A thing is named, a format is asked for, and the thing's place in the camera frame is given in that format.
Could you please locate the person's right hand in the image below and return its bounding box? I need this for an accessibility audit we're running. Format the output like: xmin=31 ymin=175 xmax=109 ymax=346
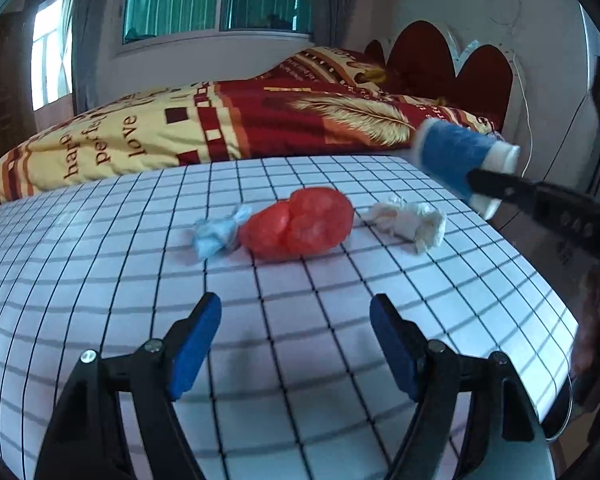
xmin=571 ymin=264 xmax=600 ymax=408

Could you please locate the white crumpled tissue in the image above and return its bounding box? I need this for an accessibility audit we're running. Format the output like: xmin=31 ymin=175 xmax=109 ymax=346
xmin=363 ymin=196 xmax=446 ymax=254

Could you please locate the light blue crumpled tissue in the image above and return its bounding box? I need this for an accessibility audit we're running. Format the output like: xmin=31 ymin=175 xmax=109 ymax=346
xmin=192 ymin=205 xmax=252 ymax=261

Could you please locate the white checkered tablecloth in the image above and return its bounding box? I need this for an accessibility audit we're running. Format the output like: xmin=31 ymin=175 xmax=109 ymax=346
xmin=0 ymin=156 xmax=577 ymax=479

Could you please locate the red plastic bag ball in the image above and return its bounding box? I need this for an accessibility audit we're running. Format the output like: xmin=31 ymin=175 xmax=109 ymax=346
xmin=238 ymin=188 xmax=354 ymax=260

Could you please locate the bed with red headboard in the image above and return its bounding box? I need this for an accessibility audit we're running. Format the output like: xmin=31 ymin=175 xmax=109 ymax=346
xmin=0 ymin=19 xmax=531 ymax=212

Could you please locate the red yellow patterned blanket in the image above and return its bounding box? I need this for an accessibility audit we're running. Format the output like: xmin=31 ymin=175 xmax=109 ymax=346
xmin=0 ymin=47 xmax=495 ymax=205

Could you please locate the brown wooden door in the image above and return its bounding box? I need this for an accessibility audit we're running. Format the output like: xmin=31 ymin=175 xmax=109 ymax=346
xmin=0 ymin=11 xmax=36 ymax=158

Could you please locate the small bright window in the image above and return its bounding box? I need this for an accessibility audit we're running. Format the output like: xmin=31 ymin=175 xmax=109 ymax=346
xmin=31 ymin=0 xmax=73 ymax=110

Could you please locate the window with green curtain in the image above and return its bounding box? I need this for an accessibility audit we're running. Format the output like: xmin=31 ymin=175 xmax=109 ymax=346
xmin=120 ymin=0 xmax=313 ymax=50

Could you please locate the white power cable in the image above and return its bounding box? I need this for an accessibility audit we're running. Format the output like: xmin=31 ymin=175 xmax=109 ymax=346
xmin=509 ymin=49 xmax=537 ymax=181

